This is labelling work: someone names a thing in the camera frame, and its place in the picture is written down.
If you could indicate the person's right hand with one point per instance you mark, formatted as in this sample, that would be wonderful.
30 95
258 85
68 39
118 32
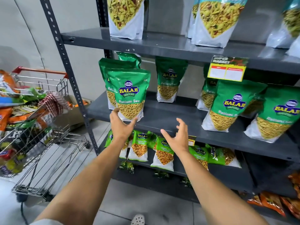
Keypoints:
180 141

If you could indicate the person's left hand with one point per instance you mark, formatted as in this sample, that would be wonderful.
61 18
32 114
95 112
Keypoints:
120 128

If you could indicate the person's right thumb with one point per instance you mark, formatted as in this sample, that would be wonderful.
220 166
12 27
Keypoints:
166 136

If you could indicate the person's left thumb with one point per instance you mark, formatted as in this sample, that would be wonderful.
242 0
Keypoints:
133 123

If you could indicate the person's left forearm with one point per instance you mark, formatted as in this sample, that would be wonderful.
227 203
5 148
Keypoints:
89 182

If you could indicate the person's right forearm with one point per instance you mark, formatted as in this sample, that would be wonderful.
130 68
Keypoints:
211 192

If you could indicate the row of small green packets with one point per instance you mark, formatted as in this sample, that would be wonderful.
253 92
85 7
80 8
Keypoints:
163 149

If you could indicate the grey metal shelf rack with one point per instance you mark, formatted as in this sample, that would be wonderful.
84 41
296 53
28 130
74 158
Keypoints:
164 114

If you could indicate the small yellow price tag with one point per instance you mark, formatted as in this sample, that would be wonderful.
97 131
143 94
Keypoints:
191 141

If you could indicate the dark green shiny packet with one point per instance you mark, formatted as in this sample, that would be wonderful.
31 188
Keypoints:
186 182
161 174

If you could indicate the brown cardboard box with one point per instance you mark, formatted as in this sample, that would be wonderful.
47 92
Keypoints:
73 117

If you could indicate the row of large green packets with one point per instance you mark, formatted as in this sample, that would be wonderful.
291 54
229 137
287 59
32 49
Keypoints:
232 100

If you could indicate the red checkered cloth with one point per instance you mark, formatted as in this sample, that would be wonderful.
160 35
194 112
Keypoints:
55 103

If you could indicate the yellow shelf price label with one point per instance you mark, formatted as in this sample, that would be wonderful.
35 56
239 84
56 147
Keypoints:
226 71

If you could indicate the person's white shoe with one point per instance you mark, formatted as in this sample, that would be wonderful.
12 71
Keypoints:
138 220

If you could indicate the white teal snack packet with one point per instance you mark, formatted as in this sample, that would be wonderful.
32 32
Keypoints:
284 28
191 21
215 25
126 23
294 49

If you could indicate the orange snack packet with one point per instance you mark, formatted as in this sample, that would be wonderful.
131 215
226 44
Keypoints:
292 206
255 200
295 180
273 202

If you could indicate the pile of assorted snack packets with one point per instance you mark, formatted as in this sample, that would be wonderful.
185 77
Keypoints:
14 114

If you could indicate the person's white sleeve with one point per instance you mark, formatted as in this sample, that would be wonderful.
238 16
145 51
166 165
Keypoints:
48 222

